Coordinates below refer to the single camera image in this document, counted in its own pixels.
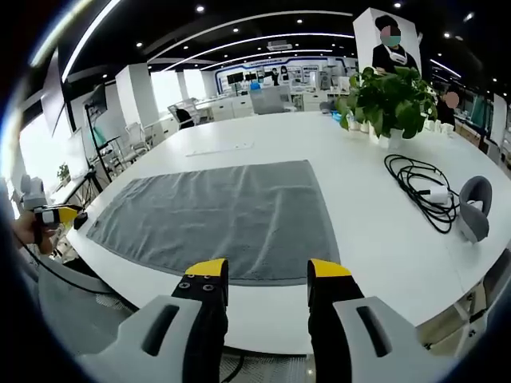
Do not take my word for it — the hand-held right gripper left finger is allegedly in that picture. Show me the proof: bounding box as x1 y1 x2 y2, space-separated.
77 258 231 383

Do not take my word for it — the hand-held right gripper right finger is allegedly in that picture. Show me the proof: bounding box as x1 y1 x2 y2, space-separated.
306 258 457 383

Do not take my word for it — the grey towel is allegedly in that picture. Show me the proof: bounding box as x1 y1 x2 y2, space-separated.
85 160 342 287

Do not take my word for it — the person's left hand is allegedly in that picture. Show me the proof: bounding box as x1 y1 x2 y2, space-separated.
10 209 56 255

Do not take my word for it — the white table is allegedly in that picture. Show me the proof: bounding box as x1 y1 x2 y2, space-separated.
65 110 511 356

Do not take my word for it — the grey mesh chair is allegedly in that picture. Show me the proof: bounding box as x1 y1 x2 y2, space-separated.
34 257 141 357

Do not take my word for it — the white office chair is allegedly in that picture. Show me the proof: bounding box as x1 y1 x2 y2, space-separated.
125 121 152 161

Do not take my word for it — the black monitor on stand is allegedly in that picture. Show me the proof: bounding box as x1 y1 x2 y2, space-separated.
81 82 113 192

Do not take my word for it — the black office chair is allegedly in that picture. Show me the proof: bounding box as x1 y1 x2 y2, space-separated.
167 99 200 131

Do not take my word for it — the white power adapter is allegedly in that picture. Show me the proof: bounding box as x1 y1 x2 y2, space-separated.
425 186 453 205

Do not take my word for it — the white flat strip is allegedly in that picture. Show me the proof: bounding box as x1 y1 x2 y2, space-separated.
184 140 256 158

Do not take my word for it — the white plant pot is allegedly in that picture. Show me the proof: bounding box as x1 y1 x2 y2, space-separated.
387 127 406 151

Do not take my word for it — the green potted plant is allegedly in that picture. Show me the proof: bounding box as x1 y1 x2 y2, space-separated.
334 66 439 140

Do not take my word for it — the grey box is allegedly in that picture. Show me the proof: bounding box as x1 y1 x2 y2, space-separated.
250 85 291 116

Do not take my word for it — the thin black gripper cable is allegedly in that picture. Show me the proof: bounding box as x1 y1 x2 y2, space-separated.
15 231 115 297

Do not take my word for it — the white chair frame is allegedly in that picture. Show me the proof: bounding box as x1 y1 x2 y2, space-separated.
414 247 511 358

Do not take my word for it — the black coiled cable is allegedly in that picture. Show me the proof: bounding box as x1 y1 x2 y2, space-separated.
383 154 461 235

